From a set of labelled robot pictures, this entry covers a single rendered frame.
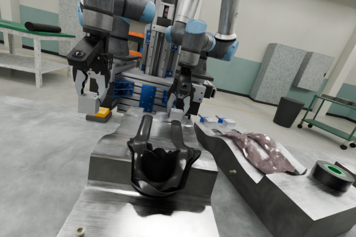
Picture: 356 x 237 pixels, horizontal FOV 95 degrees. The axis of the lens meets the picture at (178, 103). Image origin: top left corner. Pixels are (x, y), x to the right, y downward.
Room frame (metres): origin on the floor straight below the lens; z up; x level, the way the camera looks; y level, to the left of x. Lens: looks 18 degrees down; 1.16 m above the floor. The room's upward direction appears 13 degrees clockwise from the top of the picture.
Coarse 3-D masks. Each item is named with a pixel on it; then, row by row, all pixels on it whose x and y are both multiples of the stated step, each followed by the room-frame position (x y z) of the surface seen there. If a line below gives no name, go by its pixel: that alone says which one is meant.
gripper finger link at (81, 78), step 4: (80, 72) 0.46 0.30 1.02; (84, 72) 0.47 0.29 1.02; (76, 76) 0.46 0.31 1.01; (80, 76) 0.46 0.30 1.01; (84, 76) 0.46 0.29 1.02; (76, 80) 0.46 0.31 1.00; (80, 80) 0.46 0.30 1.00; (84, 80) 0.46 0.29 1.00; (76, 84) 0.46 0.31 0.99; (80, 84) 0.46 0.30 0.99; (84, 84) 0.48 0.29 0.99; (76, 88) 0.46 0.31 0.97; (80, 88) 0.46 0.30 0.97; (80, 92) 0.46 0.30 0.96
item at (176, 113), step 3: (171, 108) 0.63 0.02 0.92; (174, 108) 0.64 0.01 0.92; (171, 111) 0.61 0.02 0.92; (174, 111) 0.61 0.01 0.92; (177, 111) 0.62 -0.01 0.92; (180, 111) 0.62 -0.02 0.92; (171, 114) 0.61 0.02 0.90; (174, 114) 0.61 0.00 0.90; (177, 114) 0.61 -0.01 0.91; (180, 114) 0.61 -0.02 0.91; (174, 117) 0.61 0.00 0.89; (177, 117) 0.61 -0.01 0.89; (180, 117) 0.61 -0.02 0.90
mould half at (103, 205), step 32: (128, 128) 0.46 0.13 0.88; (160, 128) 0.50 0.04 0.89; (192, 128) 0.56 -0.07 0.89; (96, 160) 0.26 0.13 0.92; (128, 160) 0.27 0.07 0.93; (96, 192) 0.24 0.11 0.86; (128, 192) 0.25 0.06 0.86; (192, 192) 0.28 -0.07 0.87; (64, 224) 0.17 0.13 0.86; (96, 224) 0.18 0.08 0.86; (128, 224) 0.19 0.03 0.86; (160, 224) 0.21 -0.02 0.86; (192, 224) 0.22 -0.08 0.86
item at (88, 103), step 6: (78, 96) 0.45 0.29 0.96; (84, 96) 0.45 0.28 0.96; (90, 96) 0.46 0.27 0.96; (96, 96) 0.47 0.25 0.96; (78, 102) 0.45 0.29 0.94; (84, 102) 0.45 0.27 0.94; (90, 102) 0.45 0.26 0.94; (96, 102) 0.46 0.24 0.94; (102, 102) 0.52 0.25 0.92; (78, 108) 0.45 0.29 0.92; (84, 108) 0.45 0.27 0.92; (90, 108) 0.45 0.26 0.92; (96, 108) 0.46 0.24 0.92; (90, 114) 0.45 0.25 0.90
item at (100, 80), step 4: (100, 76) 0.47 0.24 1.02; (104, 76) 0.47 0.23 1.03; (96, 80) 0.47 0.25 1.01; (100, 80) 0.47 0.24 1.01; (104, 80) 0.47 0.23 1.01; (100, 84) 0.47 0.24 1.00; (104, 84) 0.47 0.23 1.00; (108, 84) 0.52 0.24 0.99; (100, 88) 0.47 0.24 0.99; (104, 88) 0.47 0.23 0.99; (108, 88) 0.51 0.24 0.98; (100, 92) 0.47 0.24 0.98; (104, 92) 0.47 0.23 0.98; (100, 96) 0.47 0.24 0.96; (104, 96) 0.48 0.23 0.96; (100, 100) 0.47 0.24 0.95
